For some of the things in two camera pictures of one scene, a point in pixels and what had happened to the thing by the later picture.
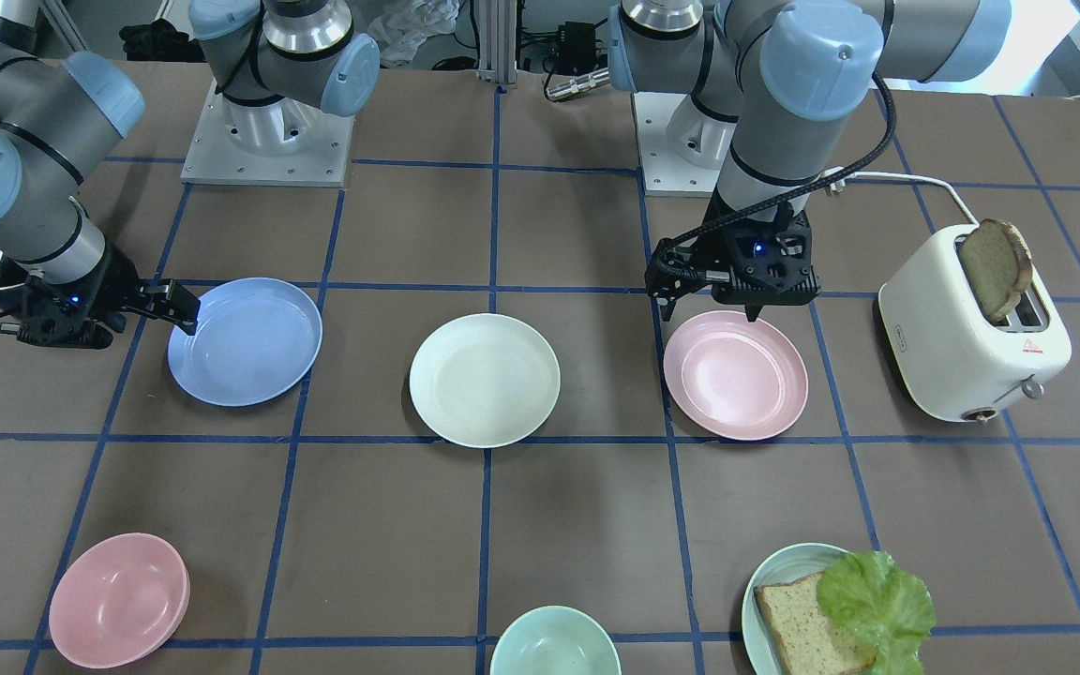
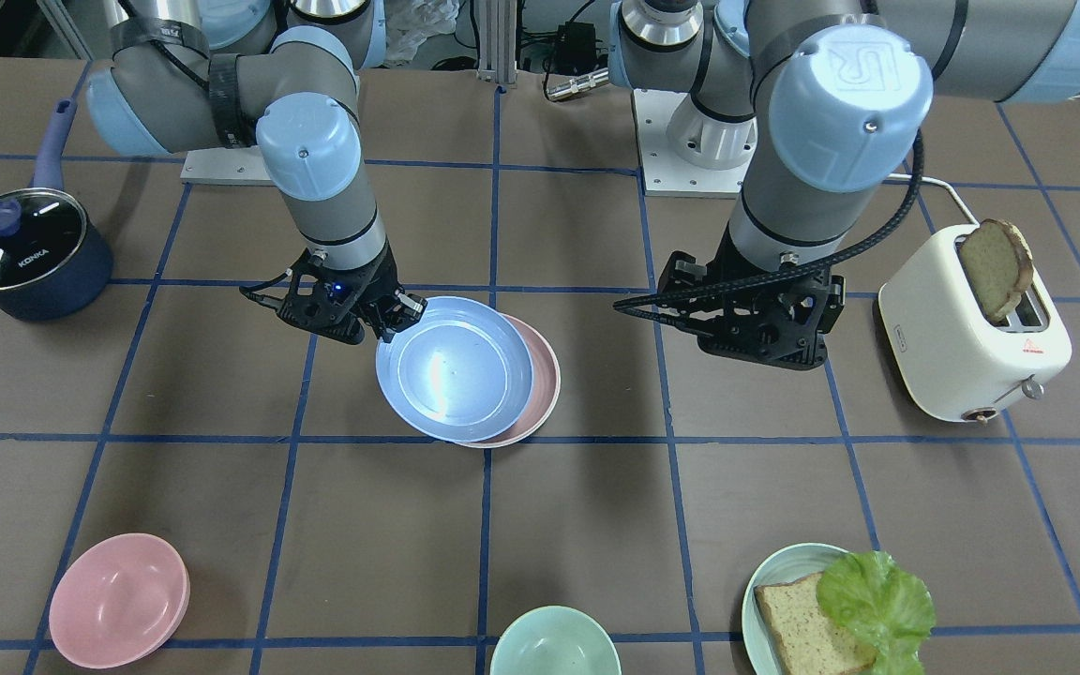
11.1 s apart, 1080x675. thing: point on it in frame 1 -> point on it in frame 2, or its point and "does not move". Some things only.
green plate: x=786 y=565 does not move
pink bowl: x=115 y=599 does not move
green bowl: x=556 y=640 does not move
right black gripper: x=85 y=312 -> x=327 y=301
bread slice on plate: x=812 y=643 does not move
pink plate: x=733 y=378 -> x=546 y=391
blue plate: x=255 y=339 -> x=460 y=373
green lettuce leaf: x=883 y=604 does not move
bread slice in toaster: x=1000 y=262 does not move
